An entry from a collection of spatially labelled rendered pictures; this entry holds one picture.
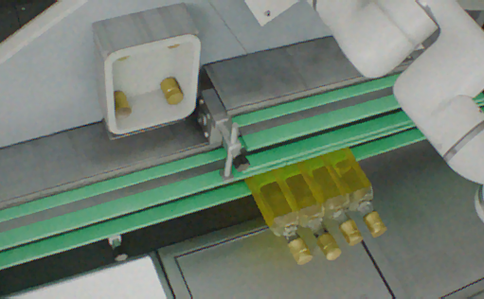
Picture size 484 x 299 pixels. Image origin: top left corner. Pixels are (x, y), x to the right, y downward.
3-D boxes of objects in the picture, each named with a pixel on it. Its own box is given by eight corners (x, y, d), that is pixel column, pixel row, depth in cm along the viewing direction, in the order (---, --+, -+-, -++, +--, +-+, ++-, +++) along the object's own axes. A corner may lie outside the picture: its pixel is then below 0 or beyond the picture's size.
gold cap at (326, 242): (315, 247, 132) (325, 263, 129) (316, 236, 130) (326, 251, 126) (331, 242, 133) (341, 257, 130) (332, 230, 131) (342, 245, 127)
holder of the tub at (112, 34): (99, 119, 134) (111, 149, 131) (92, 22, 112) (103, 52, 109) (177, 99, 140) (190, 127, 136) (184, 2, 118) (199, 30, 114)
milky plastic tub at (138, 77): (98, 105, 130) (110, 138, 126) (91, 23, 112) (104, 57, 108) (179, 84, 136) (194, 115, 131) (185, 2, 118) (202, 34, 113)
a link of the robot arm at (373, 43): (296, 5, 98) (352, 73, 89) (360, -55, 94) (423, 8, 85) (328, 31, 106) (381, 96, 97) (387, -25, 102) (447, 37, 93)
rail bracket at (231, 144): (206, 151, 135) (230, 201, 129) (212, 98, 122) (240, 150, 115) (220, 148, 136) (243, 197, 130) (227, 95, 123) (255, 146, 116)
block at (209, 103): (194, 120, 137) (206, 146, 134) (197, 90, 130) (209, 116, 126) (210, 116, 138) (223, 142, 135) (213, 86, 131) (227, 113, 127)
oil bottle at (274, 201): (234, 160, 143) (275, 242, 133) (237, 145, 139) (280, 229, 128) (257, 153, 145) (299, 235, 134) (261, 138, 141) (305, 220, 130)
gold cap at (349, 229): (336, 231, 134) (346, 248, 132) (340, 221, 132) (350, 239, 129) (350, 225, 136) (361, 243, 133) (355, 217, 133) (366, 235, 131)
